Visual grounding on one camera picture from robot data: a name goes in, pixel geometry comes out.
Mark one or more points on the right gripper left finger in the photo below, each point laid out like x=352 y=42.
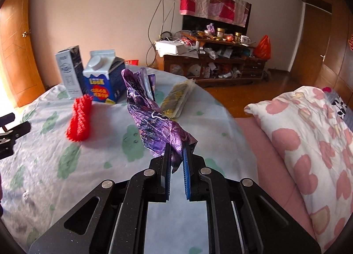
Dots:
x=165 y=178

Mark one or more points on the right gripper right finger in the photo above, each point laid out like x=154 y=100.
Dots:
x=187 y=169

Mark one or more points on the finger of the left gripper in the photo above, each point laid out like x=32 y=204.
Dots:
x=7 y=119
x=18 y=131

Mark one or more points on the purple foil wrapper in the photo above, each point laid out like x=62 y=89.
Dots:
x=155 y=129

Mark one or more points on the orange wooden door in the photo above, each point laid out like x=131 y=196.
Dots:
x=19 y=71

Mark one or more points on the white sheet with green clouds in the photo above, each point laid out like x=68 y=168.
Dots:
x=47 y=174

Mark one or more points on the clear packet of seeds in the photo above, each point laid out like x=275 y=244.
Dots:
x=173 y=104

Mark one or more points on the red foam fruit net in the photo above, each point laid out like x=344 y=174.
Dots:
x=79 y=124

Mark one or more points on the pink bed sheet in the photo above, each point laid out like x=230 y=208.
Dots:
x=273 y=175

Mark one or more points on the tall white milk carton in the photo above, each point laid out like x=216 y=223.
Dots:
x=71 y=71

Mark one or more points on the dark wooden tv cabinet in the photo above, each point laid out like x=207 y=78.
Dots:
x=213 y=62

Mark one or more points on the blue gable-top milk carton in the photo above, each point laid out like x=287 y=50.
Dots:
x=103 y=76

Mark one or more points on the red gift box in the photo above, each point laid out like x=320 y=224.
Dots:
x=132 y=62

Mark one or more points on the white box on cabinet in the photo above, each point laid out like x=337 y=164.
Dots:
x=176 y=47

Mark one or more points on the pink floral pillow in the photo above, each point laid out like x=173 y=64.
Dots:
x=316 y=147

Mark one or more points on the red bag on cabinet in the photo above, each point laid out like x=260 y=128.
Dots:
x=263 y=49

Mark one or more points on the white mug on cabinet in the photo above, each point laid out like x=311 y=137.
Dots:
x=245 y=39

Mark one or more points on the black television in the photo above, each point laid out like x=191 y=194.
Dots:
x=192 y=23

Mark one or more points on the red and pink cloth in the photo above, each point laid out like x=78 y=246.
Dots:
x=233 y=12

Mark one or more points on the dark wooden wardrobe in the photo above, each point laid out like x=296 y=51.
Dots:
x=324 y=54

